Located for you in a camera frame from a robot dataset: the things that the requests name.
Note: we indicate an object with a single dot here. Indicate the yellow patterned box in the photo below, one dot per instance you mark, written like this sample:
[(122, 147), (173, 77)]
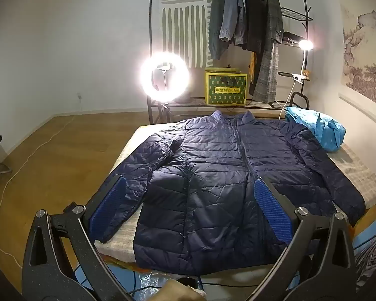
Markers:
[(225, 94)]

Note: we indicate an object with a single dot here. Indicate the dark grey hanging jacket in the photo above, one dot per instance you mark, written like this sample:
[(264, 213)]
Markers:
[(216, 22)]

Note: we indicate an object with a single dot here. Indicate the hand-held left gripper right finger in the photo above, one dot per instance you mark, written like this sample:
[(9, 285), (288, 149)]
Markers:
[(271, 213)]

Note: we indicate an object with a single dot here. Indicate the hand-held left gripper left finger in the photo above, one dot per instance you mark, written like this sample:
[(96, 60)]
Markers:
[(109, 207)]

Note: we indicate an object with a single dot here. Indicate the striped wall hanging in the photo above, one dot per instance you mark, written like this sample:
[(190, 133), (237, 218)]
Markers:
[(181, 22)]

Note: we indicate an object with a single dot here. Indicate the landscape wall scroll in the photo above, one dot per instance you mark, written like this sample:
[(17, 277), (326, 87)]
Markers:
[(363, 53)]

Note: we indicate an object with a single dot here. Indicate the black metal clothes rack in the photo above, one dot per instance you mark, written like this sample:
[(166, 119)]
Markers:
[(150, 22)]

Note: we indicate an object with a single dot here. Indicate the zebra striped cloth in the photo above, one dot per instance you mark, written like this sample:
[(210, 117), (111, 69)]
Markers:
[(373, 263)]

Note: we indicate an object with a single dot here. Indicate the beige cloth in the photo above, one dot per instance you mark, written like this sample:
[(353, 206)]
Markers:
[(178, 291)]

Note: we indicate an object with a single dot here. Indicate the black hanging coat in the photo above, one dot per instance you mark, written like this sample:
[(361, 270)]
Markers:
[(253, 15)]

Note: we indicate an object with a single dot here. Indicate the navy puffer jacket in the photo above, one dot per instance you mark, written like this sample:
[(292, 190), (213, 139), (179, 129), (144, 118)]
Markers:
[(213, 178)]

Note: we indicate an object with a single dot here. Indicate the yellow scarf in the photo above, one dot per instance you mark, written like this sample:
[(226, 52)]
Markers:
[(253, 65)]

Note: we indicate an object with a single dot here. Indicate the black metal bed rail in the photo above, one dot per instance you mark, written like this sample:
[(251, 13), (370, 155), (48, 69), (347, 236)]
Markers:
[(305, 97)]

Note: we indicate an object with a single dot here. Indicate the grey plaid coat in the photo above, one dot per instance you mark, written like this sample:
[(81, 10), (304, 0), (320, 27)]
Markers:
[(269, 62)]

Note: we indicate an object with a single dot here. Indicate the white clip lamp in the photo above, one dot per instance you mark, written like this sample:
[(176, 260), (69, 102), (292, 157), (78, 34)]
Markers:
[(305, 44)]

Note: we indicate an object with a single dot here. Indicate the blue denim shirt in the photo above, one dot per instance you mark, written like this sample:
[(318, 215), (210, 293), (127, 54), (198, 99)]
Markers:
[(233, 9)]

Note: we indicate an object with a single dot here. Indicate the light blue cloth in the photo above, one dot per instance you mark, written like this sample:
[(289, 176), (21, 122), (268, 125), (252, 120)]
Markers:
[(319, 128)]

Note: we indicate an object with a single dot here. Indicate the small teddy bear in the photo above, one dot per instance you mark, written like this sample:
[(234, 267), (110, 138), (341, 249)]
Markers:
[(306, 73)]

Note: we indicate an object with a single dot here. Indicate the clear plastic sheet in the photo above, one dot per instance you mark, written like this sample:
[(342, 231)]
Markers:
[(147, 283)]

